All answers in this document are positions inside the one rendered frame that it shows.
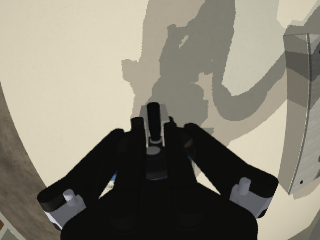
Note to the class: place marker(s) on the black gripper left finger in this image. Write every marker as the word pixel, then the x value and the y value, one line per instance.
pixel 85 183

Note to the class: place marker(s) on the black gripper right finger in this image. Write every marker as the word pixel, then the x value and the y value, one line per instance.
pixel 233 178

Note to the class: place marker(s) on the blue bench vise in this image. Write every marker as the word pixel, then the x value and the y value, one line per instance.
pixel 155 159

